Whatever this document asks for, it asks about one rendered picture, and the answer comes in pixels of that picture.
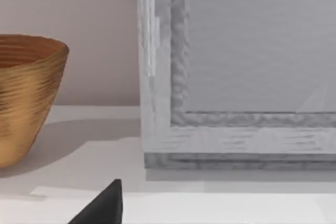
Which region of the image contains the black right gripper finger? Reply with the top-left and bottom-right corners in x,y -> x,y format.
67,178 -> 123,224

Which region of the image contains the grey cabinet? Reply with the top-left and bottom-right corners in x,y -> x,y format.
136,0 -> 336,182

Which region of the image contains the grey cabinet door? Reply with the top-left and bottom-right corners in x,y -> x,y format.
170,0 -> 336,128

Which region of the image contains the brown ribbed plant pot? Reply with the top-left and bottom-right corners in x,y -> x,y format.
0,34 -> 70,168

